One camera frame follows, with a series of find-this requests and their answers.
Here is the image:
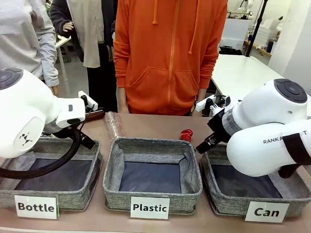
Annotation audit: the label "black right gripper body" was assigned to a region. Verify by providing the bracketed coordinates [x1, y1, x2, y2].
[207, 110, 232, 146]

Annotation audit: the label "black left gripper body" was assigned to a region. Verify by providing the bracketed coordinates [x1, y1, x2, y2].
[52, 125, 85, 141]

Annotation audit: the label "brown glass bottle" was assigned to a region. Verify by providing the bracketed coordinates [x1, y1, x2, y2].
[85, 110, 107, 121]

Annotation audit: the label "person's right forearm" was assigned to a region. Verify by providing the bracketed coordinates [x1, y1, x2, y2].
[117, 86, 128, 104]

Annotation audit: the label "person's left forearm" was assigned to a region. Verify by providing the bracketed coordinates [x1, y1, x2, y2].
[195, 87, 207, 101]

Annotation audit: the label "red crushed can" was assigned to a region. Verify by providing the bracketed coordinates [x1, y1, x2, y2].
[180, 129, 194, 142]

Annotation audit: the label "grey fabric basket Can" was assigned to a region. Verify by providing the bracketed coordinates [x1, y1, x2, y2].
[199, 143, 311, 218]

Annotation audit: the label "grey fabric basket Bottle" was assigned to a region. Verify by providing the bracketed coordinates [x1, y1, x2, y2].
[0, 137, 104, 211]

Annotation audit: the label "grey fabric basket Plastic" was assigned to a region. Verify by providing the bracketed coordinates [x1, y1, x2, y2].
[102, 137, 204, 216]

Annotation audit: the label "white label Can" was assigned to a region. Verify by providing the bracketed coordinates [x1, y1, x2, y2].
[244, 201, 290, 223]

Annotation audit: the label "person's right hand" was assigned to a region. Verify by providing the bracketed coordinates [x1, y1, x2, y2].
[118, 100, 129, 114]

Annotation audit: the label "large white background table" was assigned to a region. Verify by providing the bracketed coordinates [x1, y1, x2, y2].
[210, 53, 285, 98]

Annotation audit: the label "black bag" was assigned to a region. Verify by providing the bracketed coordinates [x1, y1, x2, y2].
[218, 46, 243, 55]

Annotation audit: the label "white label Bottle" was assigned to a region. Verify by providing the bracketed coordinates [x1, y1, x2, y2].
[14, 195, 59, 220]

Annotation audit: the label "person in orange hoodie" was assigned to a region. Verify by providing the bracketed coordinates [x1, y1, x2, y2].
[113, 0, 228, 116]

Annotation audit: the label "white label Plastic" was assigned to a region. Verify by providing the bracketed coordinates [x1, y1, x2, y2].
[130, 196, 170, 220]

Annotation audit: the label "white cabinet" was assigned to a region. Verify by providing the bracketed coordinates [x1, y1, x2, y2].
[221, 18, 250, 50]

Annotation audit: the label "black tripod stand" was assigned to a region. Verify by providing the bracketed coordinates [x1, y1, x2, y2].
[245, 0, 269, 57]

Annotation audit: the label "white storage boxes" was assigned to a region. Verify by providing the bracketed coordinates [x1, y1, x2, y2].
[256, 19, 282, 47]

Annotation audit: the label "person in grey sweater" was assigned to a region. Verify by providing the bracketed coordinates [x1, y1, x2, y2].
[0, 0, 60, 97]

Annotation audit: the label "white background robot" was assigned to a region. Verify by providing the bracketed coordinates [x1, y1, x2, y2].
[237, 0, 255, 20]

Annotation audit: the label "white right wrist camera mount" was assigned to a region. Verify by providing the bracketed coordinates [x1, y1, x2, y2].
[196, 94, 231, 117]

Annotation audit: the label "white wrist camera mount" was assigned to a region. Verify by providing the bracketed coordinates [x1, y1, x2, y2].
[196, 94, 231, 117]
[78, 91, 99, 112]

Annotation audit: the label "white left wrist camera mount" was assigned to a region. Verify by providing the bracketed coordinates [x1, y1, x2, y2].
[78, 91, 99, 112]

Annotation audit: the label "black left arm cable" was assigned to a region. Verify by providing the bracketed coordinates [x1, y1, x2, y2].
[0, 125, 83, 180]

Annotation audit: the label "black right arm cable sleeve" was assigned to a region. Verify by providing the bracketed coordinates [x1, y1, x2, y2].
[278, 133, 311, 179]

